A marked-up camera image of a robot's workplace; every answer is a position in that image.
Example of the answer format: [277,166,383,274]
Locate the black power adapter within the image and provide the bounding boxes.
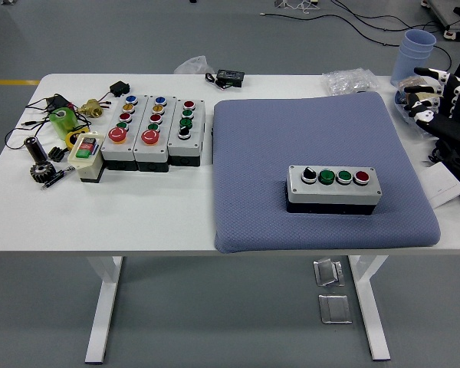
[44,94,74,113]

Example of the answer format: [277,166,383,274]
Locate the silver open floor socket plate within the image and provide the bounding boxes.
[313,257,346,288]

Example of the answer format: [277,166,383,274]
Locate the brass valve fitting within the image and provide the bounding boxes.
[76,98,104,120]

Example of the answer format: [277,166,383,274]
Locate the silver flat floor socket plate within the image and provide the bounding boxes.
[317,294,353,326]

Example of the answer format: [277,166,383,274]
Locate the black steel gear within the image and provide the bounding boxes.
[28,160,58,185]

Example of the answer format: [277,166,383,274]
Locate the clear bubble plastic packaging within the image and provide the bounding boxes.
[321,67,379,96]

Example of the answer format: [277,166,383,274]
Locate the white cable bundle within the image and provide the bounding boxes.
[274,0,320,12]

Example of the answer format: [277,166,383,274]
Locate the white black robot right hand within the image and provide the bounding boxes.
[402,67,460,144]

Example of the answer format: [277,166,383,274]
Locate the black floor cable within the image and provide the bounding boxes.
[258,0,453,77]

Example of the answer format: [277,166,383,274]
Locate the blue-grey quilted mat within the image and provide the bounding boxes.
[212,90,442,255]

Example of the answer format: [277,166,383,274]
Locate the stacked light blue cups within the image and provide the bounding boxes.
[389,29,437,87]

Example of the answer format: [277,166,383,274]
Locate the green translucent cylinder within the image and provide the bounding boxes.
[48,107,79,139]

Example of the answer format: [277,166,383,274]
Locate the black silver pen tool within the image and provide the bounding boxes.
[40,166,74,191]

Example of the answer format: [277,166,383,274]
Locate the yellow tape ring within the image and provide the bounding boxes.
[64,129,87,151]

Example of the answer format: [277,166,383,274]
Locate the white table leg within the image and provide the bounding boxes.
[348,255,391,362]
[84,255,124,364]

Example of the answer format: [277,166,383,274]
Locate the blue plate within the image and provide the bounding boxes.
[393,88,422,124]

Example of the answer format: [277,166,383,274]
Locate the grey button box with selector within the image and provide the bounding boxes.
[286,164,383,215]
[167,98,207,168]

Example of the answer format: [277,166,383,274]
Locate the grey five-button emergency stop box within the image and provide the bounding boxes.
[132,94,177,173]
[99,94,150,172]

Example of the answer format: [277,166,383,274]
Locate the thin black cable with plug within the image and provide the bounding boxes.
[4,97,93,151]

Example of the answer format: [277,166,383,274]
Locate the clear container with brown food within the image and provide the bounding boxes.
[397,75,434,90]

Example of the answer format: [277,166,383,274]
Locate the clear plastic bag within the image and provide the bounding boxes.
[173,55,208,76]

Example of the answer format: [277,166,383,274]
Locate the black digital panel meter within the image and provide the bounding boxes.
[204,68,246,91]

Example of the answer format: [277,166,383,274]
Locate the small black module with wires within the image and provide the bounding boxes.
[109,80,131,99]

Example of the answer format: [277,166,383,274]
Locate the aluminium frame machine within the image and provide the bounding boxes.
[421,0,460,39]

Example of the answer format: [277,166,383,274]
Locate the cream switch box green button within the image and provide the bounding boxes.
[67,131,105,184]

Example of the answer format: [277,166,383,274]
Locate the black metal cylinder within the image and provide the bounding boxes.
[23,136,49,164]

